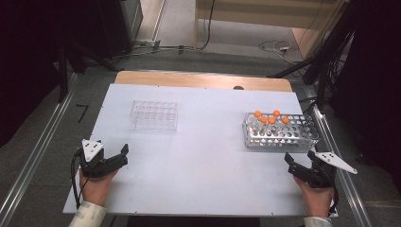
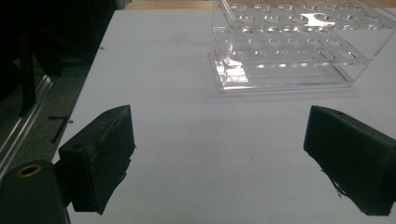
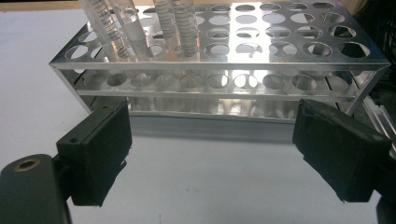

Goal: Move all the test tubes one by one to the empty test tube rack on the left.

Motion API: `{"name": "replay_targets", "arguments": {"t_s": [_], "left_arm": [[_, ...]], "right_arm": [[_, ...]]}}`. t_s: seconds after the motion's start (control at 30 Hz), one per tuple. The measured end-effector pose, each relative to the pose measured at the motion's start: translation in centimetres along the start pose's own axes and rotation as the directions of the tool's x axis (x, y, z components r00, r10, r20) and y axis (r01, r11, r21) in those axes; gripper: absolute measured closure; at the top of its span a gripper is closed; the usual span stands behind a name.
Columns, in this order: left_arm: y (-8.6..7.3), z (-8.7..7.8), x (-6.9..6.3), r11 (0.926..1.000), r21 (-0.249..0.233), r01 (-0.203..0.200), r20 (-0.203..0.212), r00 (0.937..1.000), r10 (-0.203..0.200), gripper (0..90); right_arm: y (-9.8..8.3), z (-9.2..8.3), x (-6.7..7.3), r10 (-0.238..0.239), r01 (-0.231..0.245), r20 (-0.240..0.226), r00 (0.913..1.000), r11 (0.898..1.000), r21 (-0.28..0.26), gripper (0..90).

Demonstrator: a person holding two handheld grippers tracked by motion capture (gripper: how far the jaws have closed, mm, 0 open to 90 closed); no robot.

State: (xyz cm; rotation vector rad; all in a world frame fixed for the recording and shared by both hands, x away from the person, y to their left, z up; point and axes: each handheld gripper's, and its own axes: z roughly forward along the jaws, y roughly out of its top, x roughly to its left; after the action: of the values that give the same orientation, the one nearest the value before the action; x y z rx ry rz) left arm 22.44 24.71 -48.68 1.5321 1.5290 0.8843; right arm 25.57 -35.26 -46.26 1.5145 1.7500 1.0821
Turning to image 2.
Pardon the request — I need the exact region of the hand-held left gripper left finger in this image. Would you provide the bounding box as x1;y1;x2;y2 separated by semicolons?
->
58;105;136;216

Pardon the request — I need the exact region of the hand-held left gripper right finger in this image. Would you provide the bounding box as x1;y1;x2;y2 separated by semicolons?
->
303;105;396;217

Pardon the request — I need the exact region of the clear acrylic tube rack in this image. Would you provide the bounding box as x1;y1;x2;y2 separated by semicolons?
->
208;0;396;93

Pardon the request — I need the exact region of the black stand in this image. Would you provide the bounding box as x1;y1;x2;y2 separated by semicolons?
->
17;31;38;119

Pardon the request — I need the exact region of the metal floor rail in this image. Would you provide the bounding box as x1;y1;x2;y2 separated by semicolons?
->
0;74;54;181

